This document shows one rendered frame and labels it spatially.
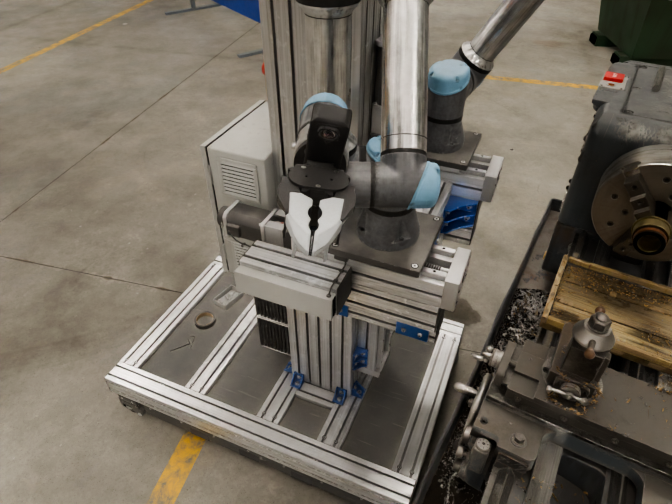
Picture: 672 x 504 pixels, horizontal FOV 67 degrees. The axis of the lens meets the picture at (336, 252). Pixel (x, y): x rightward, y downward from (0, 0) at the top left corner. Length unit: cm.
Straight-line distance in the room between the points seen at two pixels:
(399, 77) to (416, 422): 141
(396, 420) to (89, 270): 194
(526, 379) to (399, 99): 70
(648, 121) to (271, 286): 118
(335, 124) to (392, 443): 152
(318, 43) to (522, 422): 89
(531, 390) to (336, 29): 84
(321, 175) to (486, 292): 228
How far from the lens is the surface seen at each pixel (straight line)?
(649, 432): 126
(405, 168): 80
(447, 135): 156
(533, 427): 124
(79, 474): 234
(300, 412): 202
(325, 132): 58
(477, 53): 161
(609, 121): 174
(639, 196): 158
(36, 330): 294
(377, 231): 115
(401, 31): 88
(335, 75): 99
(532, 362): 127
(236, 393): 209
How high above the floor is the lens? 191
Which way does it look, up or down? 40 degrees down
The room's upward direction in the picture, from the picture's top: straight up
